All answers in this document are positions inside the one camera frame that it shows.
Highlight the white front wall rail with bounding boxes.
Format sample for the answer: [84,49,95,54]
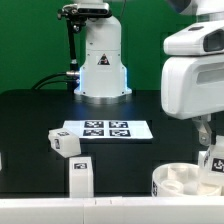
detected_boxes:
[0,197,224,224]

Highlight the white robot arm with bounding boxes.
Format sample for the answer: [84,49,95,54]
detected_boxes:
[75,0,224,145]

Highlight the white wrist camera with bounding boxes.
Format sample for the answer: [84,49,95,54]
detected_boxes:
[163,20,224,56]

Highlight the white round stool seat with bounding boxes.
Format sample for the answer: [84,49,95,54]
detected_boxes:
[151,163,222,197]

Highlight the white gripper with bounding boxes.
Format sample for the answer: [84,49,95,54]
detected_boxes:
[161,54,224,146]

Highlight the black cables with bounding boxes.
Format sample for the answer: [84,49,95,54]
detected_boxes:
[31,71,81,90]

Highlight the white marker sheet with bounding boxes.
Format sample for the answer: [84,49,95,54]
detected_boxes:
[63,120,153,140]

